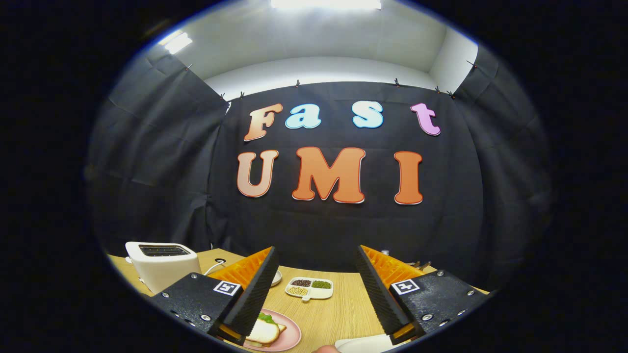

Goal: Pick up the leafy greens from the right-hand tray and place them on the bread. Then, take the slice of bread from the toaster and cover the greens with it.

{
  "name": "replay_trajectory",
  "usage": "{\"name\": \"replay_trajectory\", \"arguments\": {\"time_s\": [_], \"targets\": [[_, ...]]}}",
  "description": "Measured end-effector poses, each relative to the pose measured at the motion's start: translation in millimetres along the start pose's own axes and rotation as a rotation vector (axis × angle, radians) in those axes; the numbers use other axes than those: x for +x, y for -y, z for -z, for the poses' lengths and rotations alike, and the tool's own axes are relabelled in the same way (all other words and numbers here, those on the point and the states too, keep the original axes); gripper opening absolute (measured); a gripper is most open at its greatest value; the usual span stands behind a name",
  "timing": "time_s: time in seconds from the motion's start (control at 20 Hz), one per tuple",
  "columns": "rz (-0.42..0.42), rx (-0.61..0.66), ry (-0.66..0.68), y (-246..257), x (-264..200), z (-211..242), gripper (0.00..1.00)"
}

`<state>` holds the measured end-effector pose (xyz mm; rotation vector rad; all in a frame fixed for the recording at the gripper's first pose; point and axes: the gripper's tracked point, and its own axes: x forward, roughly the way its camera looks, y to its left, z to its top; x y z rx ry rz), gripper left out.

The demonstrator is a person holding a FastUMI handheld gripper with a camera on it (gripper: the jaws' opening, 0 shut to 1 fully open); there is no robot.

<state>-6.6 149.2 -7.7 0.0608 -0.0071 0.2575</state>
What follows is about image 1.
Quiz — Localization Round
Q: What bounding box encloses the pink plate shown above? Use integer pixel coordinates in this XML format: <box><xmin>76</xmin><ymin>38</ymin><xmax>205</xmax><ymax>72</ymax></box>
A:
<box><xmin>240</xmin><ymin>308</ymin><xmax>302</xmax><ymax>352</ymax></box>

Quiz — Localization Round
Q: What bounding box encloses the toasted bread slice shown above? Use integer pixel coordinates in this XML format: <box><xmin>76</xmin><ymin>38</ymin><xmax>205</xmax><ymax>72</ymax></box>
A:
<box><xmin>245</xmin><ymin>319</ymin><xmax>280</xmax><ymax>344</ymax></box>

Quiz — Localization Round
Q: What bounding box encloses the large ceiling light panel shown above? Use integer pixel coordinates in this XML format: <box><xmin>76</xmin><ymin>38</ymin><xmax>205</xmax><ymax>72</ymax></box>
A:
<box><xmin>271</xmin><ymin>0</ymin><xmax>382</xmax><ymax>9</ymax></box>

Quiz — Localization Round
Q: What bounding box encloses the white divided dish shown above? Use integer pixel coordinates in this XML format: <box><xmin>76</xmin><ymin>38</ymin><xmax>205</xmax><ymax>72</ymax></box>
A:
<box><xmin>285</xmin><ymin>277</ymin><xmax>334</xmax><ymax>302</ymax></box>

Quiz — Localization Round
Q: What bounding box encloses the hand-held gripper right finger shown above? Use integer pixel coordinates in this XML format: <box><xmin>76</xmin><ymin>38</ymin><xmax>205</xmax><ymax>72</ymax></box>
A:
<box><xmin>355</xmin><ymin>245</ymin><xmax>491</xmax><ymax>345</ymax></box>

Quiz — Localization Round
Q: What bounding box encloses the square white plate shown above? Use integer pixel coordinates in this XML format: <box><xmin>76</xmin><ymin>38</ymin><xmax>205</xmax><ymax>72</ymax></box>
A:
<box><xmin>335</xmin><ymin>334</ymin><xmax>393</xmax><ymax>353</ymax></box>

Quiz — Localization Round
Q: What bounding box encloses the black backdrop cloth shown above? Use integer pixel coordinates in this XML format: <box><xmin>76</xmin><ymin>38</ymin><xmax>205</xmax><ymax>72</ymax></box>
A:
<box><xmin>84</xmin><ymin>42</ymin><xmax>552</xmax><ymax>295</ymax></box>

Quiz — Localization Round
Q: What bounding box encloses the white toaster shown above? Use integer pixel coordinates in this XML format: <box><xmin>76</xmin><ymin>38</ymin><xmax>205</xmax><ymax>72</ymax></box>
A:
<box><xmin>125</xmin><ymin>242</ymin><xmax>202</xmax><ymax>295</ymax></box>

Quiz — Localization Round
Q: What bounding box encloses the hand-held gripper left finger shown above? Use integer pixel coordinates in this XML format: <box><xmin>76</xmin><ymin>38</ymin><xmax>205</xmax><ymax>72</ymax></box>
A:
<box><xmin>150</xmin><ymin>246</ymin><xmax>279</xmax><ymax>346</ymax></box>

